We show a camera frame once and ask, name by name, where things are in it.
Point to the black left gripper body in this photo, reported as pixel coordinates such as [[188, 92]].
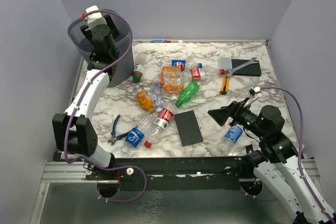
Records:
[[108, 22]]

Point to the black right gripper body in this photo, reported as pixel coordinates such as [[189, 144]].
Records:
[[242, 115]]

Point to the blue label bottle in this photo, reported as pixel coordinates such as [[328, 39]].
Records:
[[227, 143], [133, 139]]

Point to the red label bottle red cap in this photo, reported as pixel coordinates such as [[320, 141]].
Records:
[[202, 74]]

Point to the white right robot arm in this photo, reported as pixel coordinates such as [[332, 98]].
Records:
[[277, 163]]

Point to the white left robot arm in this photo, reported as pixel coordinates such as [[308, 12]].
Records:
[[73, 131]]

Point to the grey mesh waste bin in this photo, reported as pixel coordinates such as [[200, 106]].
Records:
[[123, 58]]

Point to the yellow utility knife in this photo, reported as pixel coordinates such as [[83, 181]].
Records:
[[225, 85]]

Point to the green plastic bottle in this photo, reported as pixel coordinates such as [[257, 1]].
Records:
[[187, 94]]

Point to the silver wrench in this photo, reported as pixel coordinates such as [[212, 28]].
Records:
[[230, 72]]

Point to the black box rear right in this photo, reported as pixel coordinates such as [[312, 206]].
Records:
[[252, 70]]

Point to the grey white hub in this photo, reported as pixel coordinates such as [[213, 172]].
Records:
[[225, 63]]

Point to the red label water bottle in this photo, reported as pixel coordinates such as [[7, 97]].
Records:
[[159, 125]]

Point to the brown bottle green cap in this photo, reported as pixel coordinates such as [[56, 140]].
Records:
[[139, 67]]

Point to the large orange juice bottle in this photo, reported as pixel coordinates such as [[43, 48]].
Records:
[[172, 80]]

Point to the pepsi label clear bottle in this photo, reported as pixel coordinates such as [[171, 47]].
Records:
[[183, 64]]

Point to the clear crushed bottle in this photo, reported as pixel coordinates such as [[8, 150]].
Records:
[[157, 96]]

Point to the blue red pen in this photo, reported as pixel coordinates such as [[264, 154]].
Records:
[[160, 41]]

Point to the small orange juice bottle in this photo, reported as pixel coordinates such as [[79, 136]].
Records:
[[145, 102]]

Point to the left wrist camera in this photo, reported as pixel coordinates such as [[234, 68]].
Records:
[[93, 20]]

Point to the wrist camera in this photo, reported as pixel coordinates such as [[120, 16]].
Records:
[[254, 93], [93, 20]]

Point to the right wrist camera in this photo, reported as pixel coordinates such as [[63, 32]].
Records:
[[254, 93]]

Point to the black network switch centre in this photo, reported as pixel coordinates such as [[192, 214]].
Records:
[[188, 128]]

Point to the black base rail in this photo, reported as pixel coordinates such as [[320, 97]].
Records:
[[186, 173]]

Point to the blue handled pliers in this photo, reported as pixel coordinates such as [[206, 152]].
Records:
[[114, 136]]

